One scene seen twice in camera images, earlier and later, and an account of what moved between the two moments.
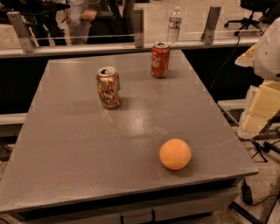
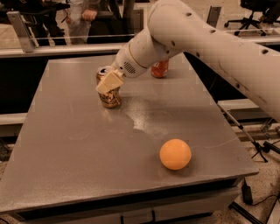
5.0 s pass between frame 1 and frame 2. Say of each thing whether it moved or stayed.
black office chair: stayed
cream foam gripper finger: moved
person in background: stayed
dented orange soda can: stayed
